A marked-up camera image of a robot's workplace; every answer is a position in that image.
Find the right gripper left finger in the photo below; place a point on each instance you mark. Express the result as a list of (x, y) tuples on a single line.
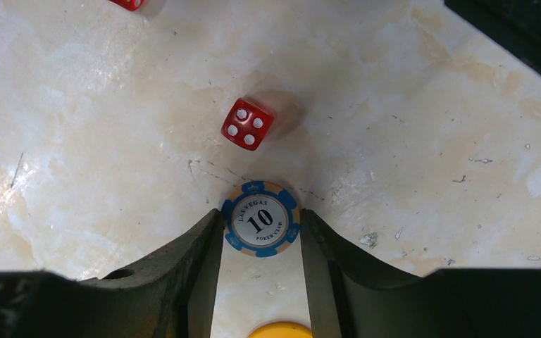
[(168, 293)]

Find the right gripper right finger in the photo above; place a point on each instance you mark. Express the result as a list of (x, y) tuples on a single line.
[(354, 294)]

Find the blue poker chip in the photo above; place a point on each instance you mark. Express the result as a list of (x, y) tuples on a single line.
[(261, 219)]

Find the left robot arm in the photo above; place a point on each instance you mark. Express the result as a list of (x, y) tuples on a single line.
[(515, 25)]

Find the orange round dealer button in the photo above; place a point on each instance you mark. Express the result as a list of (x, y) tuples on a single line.
[(281, 330)]

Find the red die right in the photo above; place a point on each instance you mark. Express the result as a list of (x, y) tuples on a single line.
[(247, 124)]

